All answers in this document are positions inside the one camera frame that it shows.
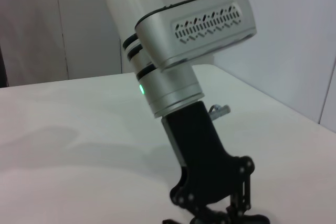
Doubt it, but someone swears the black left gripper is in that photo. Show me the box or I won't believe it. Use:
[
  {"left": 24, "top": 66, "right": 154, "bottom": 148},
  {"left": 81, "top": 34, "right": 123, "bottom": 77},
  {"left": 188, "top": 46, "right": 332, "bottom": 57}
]
[{"left": 160, "top": 100, "right": 255, "bottom": 222}]

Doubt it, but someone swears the dark brown upright background object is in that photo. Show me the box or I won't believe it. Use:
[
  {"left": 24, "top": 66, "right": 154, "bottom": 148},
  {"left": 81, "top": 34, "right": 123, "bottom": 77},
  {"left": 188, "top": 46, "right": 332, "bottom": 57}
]
[{"left": 0, "top": 45, "right": 10, "bottom": 88}]

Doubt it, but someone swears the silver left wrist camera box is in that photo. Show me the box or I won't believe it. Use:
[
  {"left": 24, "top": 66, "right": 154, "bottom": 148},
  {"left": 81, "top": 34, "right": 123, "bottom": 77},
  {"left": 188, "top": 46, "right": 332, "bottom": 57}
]
[{"left": 134, "top": 0, "right": 257, "bottom": 70}]

